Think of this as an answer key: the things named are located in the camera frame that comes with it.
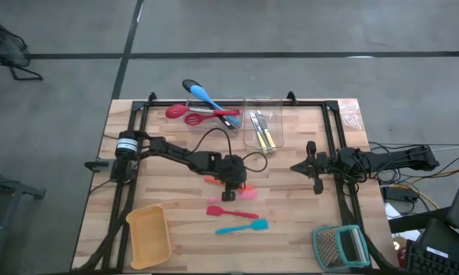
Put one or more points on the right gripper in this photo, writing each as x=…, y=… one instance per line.
x=322, y=164

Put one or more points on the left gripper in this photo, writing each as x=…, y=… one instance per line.
x=233, y=172

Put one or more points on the orange silicone spatula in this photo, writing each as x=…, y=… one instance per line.
x=211, y=180

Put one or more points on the pink silicone spatula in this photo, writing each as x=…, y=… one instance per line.
x=250, y=195

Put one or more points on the red silicone spatula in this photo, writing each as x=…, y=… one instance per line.
x=215, y=211

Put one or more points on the teal silicone spatula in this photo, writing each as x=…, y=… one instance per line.
x=259, y=224

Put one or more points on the red silicone slotted spoon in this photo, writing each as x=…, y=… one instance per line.
x=192, y=119

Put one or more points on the blue silicone spoon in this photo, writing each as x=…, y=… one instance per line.
x=199, y=92

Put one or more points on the black slotted spoon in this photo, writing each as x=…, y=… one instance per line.
x=189, y=83

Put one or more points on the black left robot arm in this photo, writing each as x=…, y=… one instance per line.
x=175, y=153

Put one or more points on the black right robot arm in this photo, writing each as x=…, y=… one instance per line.
x=389, y=160

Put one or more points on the wide clear plastic bin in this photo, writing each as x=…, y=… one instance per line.
x=214, y=128

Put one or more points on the narrow clear plastic bin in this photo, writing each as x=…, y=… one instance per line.
x=278, y=126

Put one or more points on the clear plastic bag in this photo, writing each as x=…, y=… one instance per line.
x=351, y=114

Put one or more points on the teal framed box grater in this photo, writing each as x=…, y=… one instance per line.
x=328, y=248

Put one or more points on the white paper sheet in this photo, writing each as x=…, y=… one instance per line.
x=392, y=211

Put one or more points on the black power brick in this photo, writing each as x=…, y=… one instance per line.
x=401, y=195

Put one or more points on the yellow plastic basket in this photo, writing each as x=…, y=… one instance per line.
x=149, y=237

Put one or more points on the black bar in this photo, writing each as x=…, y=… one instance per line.
x=416, y=221

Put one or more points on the black keyboard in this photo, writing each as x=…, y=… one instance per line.
x=435, y=263

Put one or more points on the dark grey metal stand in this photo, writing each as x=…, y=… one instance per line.
x=7, y=187

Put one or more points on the black mesh chair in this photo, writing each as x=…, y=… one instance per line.
x=4, y=46

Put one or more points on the black metal table frame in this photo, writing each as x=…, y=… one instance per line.
x=168, y=103

